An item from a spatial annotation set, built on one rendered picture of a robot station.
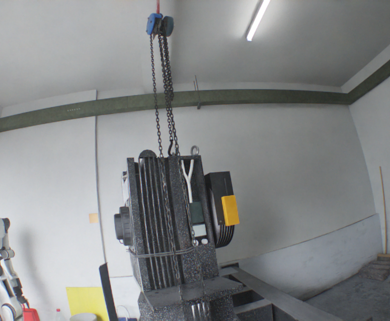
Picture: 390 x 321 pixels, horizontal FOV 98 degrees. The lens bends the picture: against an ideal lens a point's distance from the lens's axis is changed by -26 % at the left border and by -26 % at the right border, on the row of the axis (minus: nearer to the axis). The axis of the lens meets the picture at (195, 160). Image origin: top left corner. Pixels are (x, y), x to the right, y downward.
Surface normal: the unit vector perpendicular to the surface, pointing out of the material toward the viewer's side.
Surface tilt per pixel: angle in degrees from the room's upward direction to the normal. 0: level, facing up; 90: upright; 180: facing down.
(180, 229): 90
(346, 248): 90
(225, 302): 90
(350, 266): 90
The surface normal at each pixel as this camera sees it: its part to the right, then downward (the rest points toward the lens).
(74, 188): 0.14, -0.26
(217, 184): 0.36, -0.28
